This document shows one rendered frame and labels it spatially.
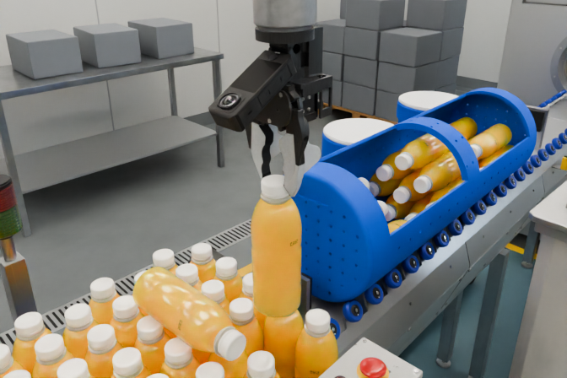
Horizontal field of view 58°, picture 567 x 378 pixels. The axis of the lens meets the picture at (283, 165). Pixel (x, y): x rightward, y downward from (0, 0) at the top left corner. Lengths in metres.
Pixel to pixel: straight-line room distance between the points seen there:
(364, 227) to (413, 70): 3.70
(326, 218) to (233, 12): 4.16
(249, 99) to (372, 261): 0.50
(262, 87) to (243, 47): 4.59
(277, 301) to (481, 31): 5.95
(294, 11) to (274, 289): 0.37
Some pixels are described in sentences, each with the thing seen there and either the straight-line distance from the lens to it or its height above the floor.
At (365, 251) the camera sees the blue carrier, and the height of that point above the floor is 1.12.
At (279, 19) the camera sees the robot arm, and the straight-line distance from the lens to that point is 0.59.
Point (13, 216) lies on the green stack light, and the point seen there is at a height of 1.19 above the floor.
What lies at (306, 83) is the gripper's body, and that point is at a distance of 0.62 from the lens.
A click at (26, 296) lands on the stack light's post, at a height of 1.02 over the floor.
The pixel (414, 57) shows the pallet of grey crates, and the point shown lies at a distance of 4.55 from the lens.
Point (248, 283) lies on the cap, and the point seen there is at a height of 1.10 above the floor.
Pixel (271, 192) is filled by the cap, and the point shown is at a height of 1.34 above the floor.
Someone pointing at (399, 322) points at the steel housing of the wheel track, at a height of 0.86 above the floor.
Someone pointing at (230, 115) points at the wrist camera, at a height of 1.47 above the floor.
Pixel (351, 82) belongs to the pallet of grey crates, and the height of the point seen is 0.42.
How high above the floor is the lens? 1.64
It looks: 23 degrees down
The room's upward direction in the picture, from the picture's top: straight up
